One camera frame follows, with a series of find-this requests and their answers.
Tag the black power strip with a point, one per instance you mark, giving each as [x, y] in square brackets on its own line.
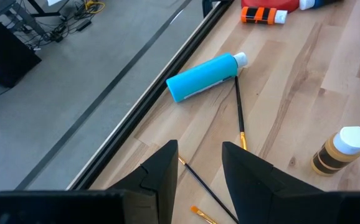
[83, 25]

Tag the dark blue paint bottle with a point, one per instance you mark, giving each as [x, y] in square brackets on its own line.
[320, 3]

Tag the orange-bristle paintbrush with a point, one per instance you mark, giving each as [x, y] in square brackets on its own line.
[201, 214]

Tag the black computer tower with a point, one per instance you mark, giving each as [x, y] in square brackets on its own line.
[5, 56]

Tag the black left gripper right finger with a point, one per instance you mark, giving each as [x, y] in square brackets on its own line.
[292, 205]

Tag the turquoise paint bottle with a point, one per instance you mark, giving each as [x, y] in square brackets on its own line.
[201, 77]

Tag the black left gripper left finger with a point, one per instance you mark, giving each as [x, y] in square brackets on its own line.
[74, 208]

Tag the red white paint bottle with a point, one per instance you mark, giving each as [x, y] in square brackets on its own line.
[261, 15]

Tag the yellow paint bottle black label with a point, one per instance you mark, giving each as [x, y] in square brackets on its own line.
[335, 155]

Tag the red desk lamp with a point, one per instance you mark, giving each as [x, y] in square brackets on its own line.
[270, 4]

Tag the black aluminium rig frame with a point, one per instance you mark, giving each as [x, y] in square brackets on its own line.
[142, 102]

